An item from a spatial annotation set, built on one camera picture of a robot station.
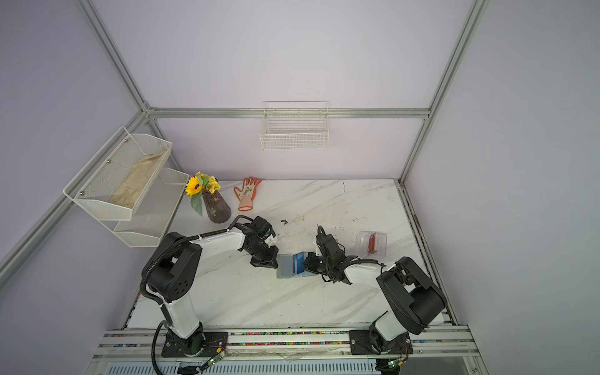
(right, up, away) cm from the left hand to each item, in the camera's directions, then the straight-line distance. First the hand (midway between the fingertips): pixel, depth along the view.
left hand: (276, 268), depth 90 cm
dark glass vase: (-27, +23, +9) cm, 36 cm away
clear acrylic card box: (+35, +9, +6) cm, 37 cm away
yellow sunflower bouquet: (-28, +33, -6) cm, 43 cm away
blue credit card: (+8, +2, 0) cm, 9 cm away
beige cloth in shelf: (-47, +29, -14) cm, 57 cm away
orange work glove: (-17, +29, +21) cm, 40 cm away
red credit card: (+38, +9, +3) cm, 40 cm away
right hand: (+8, +1, -2) cm, 8 cm away
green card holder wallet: (+3, 0, +1) cm, 4 cm away
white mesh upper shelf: (-53, +32, -13) cm, 64 cm away
